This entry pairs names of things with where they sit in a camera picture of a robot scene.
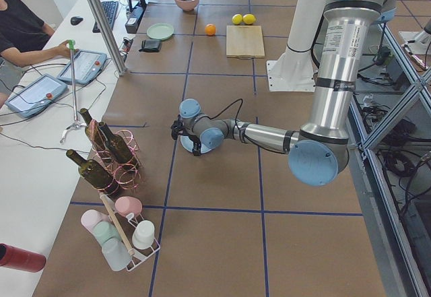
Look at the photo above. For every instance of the light green plate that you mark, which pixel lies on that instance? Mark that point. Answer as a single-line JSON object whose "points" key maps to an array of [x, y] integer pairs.
{"points": [[160, 31]]}

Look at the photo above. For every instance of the white wire cup rack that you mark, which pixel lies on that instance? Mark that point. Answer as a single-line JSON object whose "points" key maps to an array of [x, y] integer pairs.
{"points": [[125, 227]]}

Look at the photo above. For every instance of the copper wire bottle rack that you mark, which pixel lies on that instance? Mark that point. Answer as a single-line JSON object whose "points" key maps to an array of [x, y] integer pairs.
{"points": [[128, 179]]}

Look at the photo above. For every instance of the orange fruit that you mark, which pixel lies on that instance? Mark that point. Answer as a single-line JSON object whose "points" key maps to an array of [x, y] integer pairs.
{"points": [[210, 29]]}

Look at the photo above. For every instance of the light pink cup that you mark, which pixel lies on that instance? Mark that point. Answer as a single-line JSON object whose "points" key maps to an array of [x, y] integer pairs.
{"points": [[91, 218]]}

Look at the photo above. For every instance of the white pedestal column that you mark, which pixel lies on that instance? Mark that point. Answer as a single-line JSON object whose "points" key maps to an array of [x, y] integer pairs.
{"points": [[293, 71]]}

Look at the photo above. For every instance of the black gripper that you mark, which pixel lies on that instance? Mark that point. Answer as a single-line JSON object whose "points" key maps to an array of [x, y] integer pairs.
{"points": [[195, 146]]}

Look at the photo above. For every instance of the dark grey folded cloth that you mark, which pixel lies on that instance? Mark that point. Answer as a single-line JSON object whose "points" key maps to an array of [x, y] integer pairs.
{"points": [[150, 46]]}

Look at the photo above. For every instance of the aluminium frame post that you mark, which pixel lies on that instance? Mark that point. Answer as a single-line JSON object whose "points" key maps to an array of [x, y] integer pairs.
{"points": [[108, 36]]}

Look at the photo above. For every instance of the red bottle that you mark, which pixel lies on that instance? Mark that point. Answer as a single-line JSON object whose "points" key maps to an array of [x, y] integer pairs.
{"points": [[20, 259]]}

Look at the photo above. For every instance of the yellow lemon near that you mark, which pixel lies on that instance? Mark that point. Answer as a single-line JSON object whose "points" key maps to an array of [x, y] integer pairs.
{"points": [[249, 19]]}

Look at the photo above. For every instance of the person in black shirt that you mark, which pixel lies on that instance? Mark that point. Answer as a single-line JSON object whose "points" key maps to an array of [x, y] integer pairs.
{"points": [[23, 39]]}

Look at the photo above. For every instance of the blue teach pendant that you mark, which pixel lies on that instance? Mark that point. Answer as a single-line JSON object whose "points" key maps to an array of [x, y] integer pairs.
{"points": [[87, 65], [37, 96]]}

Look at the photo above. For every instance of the wooden cutting board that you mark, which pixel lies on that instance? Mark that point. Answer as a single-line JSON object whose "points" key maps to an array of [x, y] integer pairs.
{"points": [[244, 42]]}

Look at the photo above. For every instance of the pale blue cup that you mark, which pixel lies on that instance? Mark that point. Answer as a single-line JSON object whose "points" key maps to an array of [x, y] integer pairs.
{"points": [[116, 254]]}

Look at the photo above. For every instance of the light blue plate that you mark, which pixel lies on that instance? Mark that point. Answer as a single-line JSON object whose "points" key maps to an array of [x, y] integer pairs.
{"points": [[207, 147]]}

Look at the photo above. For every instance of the dark wine bottle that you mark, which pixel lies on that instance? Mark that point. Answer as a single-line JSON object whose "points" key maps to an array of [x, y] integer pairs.
{"points": [[94, 173], [118, 148], [92, 131]]}

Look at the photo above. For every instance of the pink bowl with ice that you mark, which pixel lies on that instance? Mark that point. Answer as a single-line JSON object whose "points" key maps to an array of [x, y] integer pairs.
{"points": [[187, 5]]}

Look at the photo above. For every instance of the black computer mouse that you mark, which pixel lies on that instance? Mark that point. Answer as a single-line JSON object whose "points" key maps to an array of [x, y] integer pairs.
{"points": [[75, 20]]}

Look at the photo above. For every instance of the yellow lemon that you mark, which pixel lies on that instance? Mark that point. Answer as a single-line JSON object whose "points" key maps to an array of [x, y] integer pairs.
{"points": [[249, 19], [237, 19]]}

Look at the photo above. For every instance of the near blue teach pendant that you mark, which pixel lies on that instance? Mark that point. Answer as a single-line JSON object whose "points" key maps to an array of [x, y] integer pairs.
{"points": [[37, 96]]}

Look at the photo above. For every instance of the black keyboard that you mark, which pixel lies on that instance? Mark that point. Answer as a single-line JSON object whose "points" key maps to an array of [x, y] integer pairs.
{"points": [[110, 9]]}

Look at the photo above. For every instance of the far blue teach pendant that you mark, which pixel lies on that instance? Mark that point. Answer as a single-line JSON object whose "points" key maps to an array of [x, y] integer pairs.
{"points": [[87, 65]]}

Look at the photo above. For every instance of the yellow lemon far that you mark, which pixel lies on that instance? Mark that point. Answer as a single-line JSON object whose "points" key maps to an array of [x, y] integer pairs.
{"points": [[237, 19]]}

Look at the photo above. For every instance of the white cup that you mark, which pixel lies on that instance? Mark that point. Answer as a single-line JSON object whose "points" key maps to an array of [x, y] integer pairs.
{"points": [[143, 235]]}

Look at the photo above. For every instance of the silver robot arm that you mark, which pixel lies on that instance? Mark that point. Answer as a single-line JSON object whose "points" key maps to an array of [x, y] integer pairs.
{"points": [[322, 55]]}

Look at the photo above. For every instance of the pale green cup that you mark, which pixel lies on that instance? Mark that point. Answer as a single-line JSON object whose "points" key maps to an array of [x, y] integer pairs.
{"points": [[104, 231]]}

